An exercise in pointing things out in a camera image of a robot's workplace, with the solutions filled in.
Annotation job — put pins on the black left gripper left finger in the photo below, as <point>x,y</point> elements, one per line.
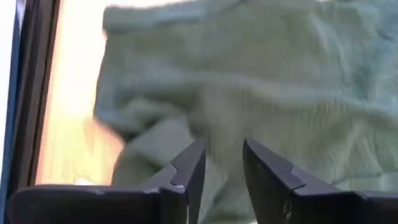
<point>93,207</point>

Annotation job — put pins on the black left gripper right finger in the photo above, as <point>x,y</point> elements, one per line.
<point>311,208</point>

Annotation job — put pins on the dark green button shirt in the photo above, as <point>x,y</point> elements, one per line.
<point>248,77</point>

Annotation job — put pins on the black aluminium table frame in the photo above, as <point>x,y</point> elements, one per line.
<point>34,93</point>

